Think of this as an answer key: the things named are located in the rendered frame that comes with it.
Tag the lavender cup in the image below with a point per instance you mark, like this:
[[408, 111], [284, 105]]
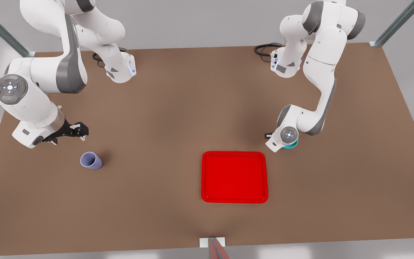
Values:
[[91, 160]]

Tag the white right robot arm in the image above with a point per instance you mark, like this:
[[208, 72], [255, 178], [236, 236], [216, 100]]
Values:
[[41, 73]]

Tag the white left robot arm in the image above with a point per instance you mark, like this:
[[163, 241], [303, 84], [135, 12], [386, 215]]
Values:
[[323, 54]]

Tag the silver frame post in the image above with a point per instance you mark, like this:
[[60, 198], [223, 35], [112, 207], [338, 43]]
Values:
[[397, 23], [215, 248], [4, 31]]

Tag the red tray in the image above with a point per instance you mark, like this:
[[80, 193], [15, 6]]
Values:
[[234, 177]]

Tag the teal bowl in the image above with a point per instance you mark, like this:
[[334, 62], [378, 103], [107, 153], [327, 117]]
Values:
[[292, 144]]

